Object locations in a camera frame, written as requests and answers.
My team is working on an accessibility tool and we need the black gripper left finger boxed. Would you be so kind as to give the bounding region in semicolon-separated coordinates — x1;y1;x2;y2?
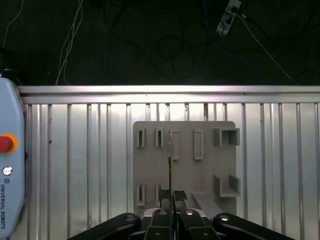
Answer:
67;189;174;240

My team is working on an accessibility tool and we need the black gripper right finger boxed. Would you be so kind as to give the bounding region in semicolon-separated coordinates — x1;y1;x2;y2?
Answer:
173;190;295;240

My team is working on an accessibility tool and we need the green RAM stick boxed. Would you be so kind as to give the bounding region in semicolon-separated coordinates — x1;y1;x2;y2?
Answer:
167;132;174;195

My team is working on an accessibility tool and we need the grey parts rack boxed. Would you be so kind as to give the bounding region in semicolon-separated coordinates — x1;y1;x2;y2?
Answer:
132;120;238;216

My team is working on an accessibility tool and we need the pale blue teach pendant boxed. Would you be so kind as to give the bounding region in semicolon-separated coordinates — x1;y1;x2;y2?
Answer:
0;76;27;237

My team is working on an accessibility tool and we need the white power strip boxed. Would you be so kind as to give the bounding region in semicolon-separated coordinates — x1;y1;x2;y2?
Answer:
216;0;242;37

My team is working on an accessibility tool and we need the black looped cable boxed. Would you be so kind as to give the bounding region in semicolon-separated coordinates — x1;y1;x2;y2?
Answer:
104;0;208;76

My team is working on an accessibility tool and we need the blue cable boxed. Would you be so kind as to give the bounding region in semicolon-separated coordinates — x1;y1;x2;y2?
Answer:
203;0;263;83

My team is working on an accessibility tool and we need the white plug cable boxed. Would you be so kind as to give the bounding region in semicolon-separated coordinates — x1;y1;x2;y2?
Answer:
234;11;293;81

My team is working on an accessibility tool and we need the thin white cable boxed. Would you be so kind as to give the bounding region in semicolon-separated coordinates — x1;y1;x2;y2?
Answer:
0;0;25;51

